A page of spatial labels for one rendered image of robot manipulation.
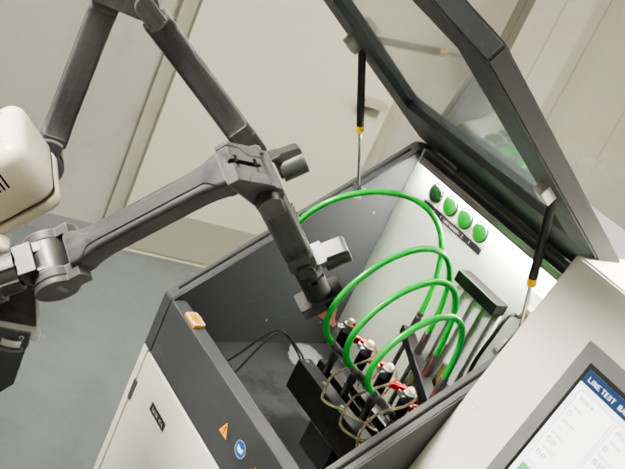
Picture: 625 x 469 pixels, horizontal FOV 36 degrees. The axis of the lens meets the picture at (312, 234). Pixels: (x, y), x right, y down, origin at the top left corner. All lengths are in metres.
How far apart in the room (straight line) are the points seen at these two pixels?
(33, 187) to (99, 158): 2.60
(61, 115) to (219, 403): 0.69
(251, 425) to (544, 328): 0.63
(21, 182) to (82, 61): 0.35
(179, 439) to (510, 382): 0.79
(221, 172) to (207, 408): 0.76
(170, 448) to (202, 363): 0.23
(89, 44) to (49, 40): 2.15
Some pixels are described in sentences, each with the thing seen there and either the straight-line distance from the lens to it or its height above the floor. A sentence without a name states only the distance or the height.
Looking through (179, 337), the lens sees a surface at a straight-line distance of 2.27.
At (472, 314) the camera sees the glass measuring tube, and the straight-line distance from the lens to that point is 2.24.
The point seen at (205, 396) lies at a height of 0.87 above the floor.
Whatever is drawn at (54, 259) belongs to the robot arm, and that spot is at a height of 1.27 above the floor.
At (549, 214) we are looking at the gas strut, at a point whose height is 1.61.
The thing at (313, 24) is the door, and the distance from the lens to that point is 4.22.
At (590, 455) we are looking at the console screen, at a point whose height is 1.30.
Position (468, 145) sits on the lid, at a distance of 2.15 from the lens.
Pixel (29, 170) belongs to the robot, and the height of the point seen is 1.35.
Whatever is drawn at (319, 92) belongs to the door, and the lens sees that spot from 4.33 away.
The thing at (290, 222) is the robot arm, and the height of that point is 1.41.
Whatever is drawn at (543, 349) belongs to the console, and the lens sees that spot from 1.87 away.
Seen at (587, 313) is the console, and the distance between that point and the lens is 1.84.
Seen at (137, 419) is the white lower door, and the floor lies 0.63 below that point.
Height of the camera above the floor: 2.07
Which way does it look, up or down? 22 degrees down
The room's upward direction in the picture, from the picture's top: 25 degrees clockwise
